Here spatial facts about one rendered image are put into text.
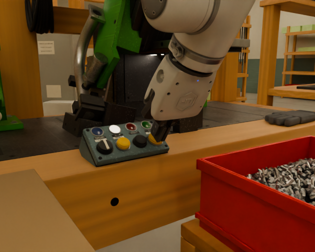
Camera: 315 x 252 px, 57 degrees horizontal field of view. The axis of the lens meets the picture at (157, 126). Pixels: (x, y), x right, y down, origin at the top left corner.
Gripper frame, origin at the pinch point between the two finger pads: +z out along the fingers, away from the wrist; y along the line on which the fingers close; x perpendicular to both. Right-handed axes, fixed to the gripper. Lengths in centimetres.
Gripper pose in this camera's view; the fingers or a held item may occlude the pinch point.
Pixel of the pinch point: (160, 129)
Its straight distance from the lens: 54.8
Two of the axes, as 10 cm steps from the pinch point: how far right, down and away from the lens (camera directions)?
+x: -4.5, -7.0, 5.5
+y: 8.4, -1.2, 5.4
